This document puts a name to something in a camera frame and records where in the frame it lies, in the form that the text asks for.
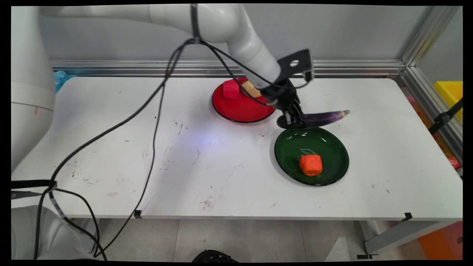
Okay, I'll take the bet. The orange foam cube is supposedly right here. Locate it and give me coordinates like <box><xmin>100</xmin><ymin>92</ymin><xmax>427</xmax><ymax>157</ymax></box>
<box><xmin>299</xmin><ymin>154</ymin><xmax>323</xmax><ymax>177</ymax></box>

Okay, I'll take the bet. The pink foam cube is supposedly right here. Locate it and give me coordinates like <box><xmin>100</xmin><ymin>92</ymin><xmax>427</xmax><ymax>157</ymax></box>
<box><xmin>222</xmin><ymin>80</ymin><xmax>241</xmax><ymax>100</ymax></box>

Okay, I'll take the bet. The grey table leg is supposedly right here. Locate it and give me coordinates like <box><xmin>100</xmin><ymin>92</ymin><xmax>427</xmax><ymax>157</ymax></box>
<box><xmin>357</xmin><ymin>221</ymin><xmax>453</xmax><ymax>257</ymax></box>

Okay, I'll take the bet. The thin black hanging cable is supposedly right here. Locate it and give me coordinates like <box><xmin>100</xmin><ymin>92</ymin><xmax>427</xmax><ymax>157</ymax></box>
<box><xmin>92</xmin><ymin>44</ymin><xmax>185</xmax><ymax>258</ymax></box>

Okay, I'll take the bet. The black camera stand pole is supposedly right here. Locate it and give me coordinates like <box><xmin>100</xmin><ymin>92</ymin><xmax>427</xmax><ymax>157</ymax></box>
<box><xmin>428</xmin><ymin>98</ymin><xmax>463</xmax><ymax>135</ymax></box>

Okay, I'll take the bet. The orange plastic box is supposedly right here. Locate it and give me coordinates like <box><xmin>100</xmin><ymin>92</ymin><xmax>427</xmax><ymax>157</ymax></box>
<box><xmin>418</xmin><ymin>222</ymin><xmax>463</xmax><ymax>260</ymax></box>

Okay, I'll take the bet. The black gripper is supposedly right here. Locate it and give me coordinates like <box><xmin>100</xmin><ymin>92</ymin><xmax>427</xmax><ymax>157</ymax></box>
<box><xmin>261</xmin><ymin>78</ymin><xmax>306</xmax><ymax>128</ymax></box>

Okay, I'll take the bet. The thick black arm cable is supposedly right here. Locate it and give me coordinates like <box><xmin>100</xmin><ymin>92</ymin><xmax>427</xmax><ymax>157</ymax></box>
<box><xmin>34</xmin><ymin>37</ymin><xmax>202</xmax><ymax>260</ymax></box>

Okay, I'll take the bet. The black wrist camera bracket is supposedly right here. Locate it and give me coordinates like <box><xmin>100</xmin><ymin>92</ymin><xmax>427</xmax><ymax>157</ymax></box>
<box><xmin>276</xmin><ymin>49</ymin><xmax>315</xmax><ymax>84</ymax></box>

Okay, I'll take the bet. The dark green round plate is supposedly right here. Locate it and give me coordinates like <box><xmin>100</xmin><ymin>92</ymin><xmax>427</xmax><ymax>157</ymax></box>
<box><xmin>274</xmin><ymin>127</ymin><xmax>350</xmax><ymax>186</ymax></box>

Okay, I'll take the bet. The aluminium frame rail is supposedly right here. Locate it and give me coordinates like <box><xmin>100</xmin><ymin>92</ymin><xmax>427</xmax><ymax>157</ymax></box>
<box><xmin>50</xmin><ymin>59</ymin><xmax>406</xmax><ymax>78</ymax></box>
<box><xmin>397</xmin><ymin>6</ymin><xmax>463</xmax><ymax>163</ymax></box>

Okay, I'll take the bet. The yellow foam tray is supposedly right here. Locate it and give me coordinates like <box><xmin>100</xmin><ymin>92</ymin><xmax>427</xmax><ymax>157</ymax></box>
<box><xmin>433</xmin><ymin>81</ymin><xmax>463</xmax><ymax>122</ymax></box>

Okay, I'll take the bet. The beige toy potato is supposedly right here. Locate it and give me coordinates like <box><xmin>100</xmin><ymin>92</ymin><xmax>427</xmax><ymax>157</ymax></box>
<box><xmin>241</xmin><ymin>80</ymin><xmax>263</xmax><ymax>99</ymax></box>

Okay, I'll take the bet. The purple toy eggplant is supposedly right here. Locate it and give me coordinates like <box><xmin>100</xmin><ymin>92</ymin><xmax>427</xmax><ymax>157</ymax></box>
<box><xmin>277</xmin><ymin>110</ymin><xmax>351</xmax><ymax>129</ymax></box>

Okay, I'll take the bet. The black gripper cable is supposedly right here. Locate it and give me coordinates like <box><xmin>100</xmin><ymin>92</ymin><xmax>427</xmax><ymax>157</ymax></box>
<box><xmin>198</xmin><ymin>39</ymin><xmax>309</xmax><ymax>107</ymax></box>

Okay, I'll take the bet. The red round plate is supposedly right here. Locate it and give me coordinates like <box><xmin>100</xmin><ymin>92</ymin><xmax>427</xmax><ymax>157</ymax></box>
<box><xmin>211</xmin><ymin>78</ymin><xmax>276</xmax><ymax>123</ymax></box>

